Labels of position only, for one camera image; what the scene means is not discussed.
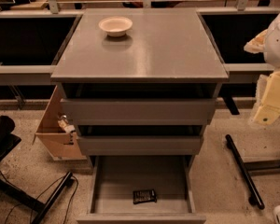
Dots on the grey drawer cabinet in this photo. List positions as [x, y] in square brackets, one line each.
[166, 55]

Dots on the white paper bowl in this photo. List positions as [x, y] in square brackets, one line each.
[115, 26]

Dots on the black table leg right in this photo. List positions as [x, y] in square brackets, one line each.
[254, 198]

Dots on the black stand leg left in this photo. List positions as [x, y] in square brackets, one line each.
[52, 198]

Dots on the grey top drawer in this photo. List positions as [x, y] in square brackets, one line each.
[138, 112]

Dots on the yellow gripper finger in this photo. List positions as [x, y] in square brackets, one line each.
[268, 99]
[256, 44]

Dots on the grey middle drawer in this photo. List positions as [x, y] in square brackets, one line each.
[140, 145]

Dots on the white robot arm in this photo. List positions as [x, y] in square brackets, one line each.
[271, 52]

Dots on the grey drawer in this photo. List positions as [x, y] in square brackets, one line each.
[115, 178]
[140, 145]
[138, 112]

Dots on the black chair left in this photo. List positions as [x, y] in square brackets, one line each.
[7, 139]

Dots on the wooden box on floor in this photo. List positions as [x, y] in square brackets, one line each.
[61, 146]

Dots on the grey bottom drawer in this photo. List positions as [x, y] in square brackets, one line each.
[115, 178]

